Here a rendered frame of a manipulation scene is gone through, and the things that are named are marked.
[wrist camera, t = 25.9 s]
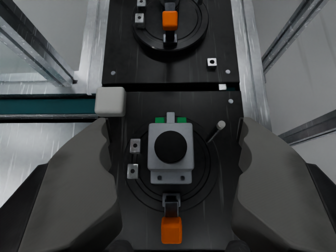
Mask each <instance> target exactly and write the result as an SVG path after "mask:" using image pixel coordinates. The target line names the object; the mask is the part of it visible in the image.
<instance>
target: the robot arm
mask: <svg viewBox="0 0 336 252"><path fill-rule="evenodd" d="M236 142H237V143H239V145H240V146H241V148H242V149H241V154H240V158H239V163H238V166H239V167H240V169H241V170H242V172H243V173H242V174H241V175H240V176H239V179H238V184H237V188H236V193H235V197H234V201H233V206H232V216H231V229H232V231H233V232H234V234H235V235H236V236H237V237H238V238H239V239H240V240H231V241H230V242H229V243H228V244H227V247H226V249H225V251H224V252H250V249H251V250H252V251H253V252H336V185H335V184H334V182H333V181H332V180H331V179H330V178H329V177H328V176H327V175H326V174H325V173H324V172H323V171H322V170H321V169H320V168H319V167H318V166H317V165H316V164H311V163H306V161H305V160H304V159H303V158H302V157H301V156H300V155H299V154H298V153H297V152H296V151H295V150H294V149H293V148H292V147H291V146H290V145H289V144H287V143H286V142H285V141H284V140H282V139H281V138H280V137H278V136H277V135H275V134H274V133H273V132H271V131H270V130H268V129H267V128H265V127H264V126H262V125H261V124H259V123H258V122H256V121H255V120H253V119H252V118H250V117H240V118H239V122H238V129H237V137H236ZM110 143H112V136H111V130H110V125H109V119H108V118H103V117H101V118H98V119H97V120H95V121H94V122H93V123H91V124H90V125H89V126H87V127H86V128H84V129H83V130H82V131H80V132H79V133H78V134H76V135H75V136H74V137H72V138H71V139H70V140H68V141H67V142H66V143H65V144H64V145H63V146H62V147H61V148H60V149H59V150H58V151H57V152H56V153H55V154H54V155H53V156H52V158H51V159H50V160H49V161H48V162H47V163H46V164H40V165H38V166H37V167H36V168H35V169H34V170H33V171H32V173H31V174H30V175H29V176H28V177H27V178H26V179H25V181H24V182H23V183H22V184H21V185H20V186H19V187H18V188H17V190H16V191H15V192H14V193H13V194H12V195H11V196H10V198H9V199H8V200H7V201H6V202H5V203H4V204H3V206H2V207H1V208H0V252H102V251H103V250H104V249H105V248H106V247H107V246H108V245H109V244H110V243H111V242H112V241H113V240H114V239H115V238H116V237H117V236H118V235H119V234H120V232H121V230H122V227H123V223H122V216H121V210H120V204H119V199H118V194H117V189H116V184H115V179H114V176H113V175H112V174H110V173H109V172H108V171H109V169H110V168H111V166H112V164H111V159H110V154H109V148H108V146H109V145H110ZM109 252H134V250H133V248H132V246H131V244H130V242H129V241H127V240H119V239H118V240H115V241H113V242H112V243H111V245H110V246H109Z"/></svg>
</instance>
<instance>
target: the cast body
mask: <svg viewBox="0 0 336 252"><path fill-rule="evenodd" d="M147 167H148V169H149V170H150V182H151V184H155V185H162V184H191V183H192V170H193V169H194V167H195V163H194V138H193V125H192V123H175V113H174V112H167V113H166V123H150V124H149V126H148V155H147Z"/></svg>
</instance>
